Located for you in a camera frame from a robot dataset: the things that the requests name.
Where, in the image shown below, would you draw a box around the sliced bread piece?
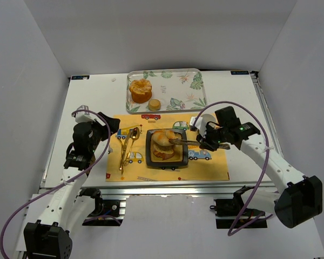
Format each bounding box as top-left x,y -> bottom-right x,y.
153,144 -> 174,160

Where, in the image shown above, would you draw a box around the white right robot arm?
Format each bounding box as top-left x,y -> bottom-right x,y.
190,106 -> 323,228

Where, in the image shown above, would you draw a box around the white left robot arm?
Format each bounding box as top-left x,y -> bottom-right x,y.
23,110 -> 120,258

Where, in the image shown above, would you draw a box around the twisted orange-white bread roll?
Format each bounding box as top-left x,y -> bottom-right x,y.
152,129 -> 176,146

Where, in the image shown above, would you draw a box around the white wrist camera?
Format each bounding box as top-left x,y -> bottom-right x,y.
71,105 -> 97,123
190,117 -> 208,138

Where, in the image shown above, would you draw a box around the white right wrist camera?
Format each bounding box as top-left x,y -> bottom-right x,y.
190,117 -> 208,138

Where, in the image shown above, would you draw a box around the large orange bundt cake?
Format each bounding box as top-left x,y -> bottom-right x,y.
129,78 -> 152,104

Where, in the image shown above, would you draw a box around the blue label sticker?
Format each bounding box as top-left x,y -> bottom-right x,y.
230,70 -> 250,76
71,75 -> 90,80

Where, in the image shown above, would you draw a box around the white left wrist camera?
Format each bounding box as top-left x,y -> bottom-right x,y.
71,105 -> 97,123

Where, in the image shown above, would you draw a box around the gold fork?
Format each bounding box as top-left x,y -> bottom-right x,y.
119,129 -> 132,174

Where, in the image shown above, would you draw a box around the black square plate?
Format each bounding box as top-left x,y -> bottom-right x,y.
145,129 -> 188,170

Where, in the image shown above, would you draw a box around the gold knife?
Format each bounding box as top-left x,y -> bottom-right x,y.
119,129 -> 136,173

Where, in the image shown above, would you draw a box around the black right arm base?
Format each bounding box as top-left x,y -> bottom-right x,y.
210,186 -> 271,230

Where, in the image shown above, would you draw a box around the yellow vehicle-print placemat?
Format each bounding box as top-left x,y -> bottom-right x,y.
106,114 -> 230,182

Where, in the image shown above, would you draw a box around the gold spoon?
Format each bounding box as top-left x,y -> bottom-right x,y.
124,127 -> 140,166

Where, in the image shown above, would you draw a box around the silver metal tongs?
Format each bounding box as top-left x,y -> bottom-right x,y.
169,139 -> 231,152

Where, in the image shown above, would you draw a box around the small round bun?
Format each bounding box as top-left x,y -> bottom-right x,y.
148,99 -> 161,111

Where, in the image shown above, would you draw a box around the blue label sticker left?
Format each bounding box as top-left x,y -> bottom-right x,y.
71,75 -> 90,80

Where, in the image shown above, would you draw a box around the blue label sticker right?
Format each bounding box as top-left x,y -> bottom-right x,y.
230,70 -> 250,76

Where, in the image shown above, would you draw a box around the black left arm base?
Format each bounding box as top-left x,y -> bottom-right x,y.
79,188 -> 123,227

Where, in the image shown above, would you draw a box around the dark green mug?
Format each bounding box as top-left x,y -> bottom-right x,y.
197,113 -> 217,130

